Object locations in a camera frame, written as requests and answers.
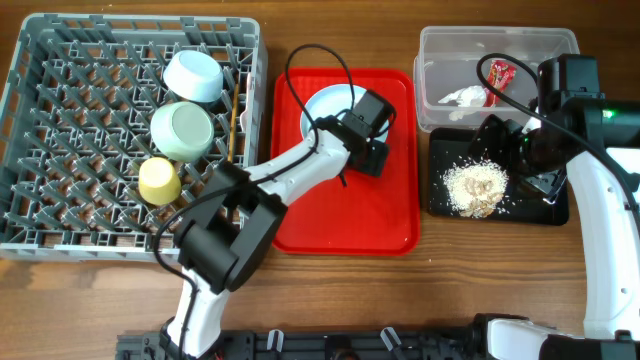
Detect light blue plate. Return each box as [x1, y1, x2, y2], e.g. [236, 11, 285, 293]
[300, 84, 388, 143]

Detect rice food leftovers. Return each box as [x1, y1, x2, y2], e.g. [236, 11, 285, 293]
[441, 160, 509, 218]

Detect white tissue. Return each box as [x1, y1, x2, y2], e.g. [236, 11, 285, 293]
[438, 85, 487, 107]

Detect red snack wrapper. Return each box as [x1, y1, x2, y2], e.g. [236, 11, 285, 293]
[484, 59, 517, 107]

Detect wooden chopstick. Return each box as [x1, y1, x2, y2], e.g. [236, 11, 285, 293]
[227, 80, 240, 162]

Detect green saucer bowl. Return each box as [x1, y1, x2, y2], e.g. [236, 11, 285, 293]
[150, 102, 214, 162]

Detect light blue bowl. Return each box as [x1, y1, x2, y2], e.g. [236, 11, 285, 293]
[163, 50, 224, 103]

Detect yellow plastic cup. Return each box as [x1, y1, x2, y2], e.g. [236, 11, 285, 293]
[138, 157, 181, 206]

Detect white plastic fork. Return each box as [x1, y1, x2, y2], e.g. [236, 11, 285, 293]
[239, 74, 252, 133]

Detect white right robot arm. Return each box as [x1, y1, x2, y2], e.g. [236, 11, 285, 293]
[471, 98, 639, 359]

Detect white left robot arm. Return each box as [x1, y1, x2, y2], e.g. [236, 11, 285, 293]
[161, 112, 393, 359]

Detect black food waste tray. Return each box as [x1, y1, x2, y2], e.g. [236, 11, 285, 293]
[424, 128, 569, 226]

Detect grey dishwasher rack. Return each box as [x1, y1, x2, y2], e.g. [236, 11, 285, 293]
[1, 13, 268, 262]

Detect red plastic tray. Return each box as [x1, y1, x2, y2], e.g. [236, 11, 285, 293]
[270, 68, 420, 256]

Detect clear plastic bin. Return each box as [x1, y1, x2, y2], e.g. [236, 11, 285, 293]
[413, 26, 580, 133]

